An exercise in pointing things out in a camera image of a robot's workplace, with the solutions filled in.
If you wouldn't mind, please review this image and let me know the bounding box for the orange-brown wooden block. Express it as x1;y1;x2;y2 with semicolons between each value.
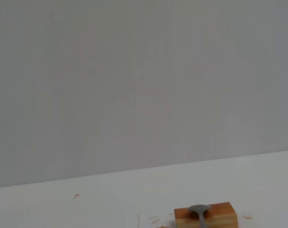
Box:
174;201;238;228

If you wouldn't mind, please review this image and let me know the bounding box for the grey metal spoon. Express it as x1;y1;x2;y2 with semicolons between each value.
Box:
187;204;212;228

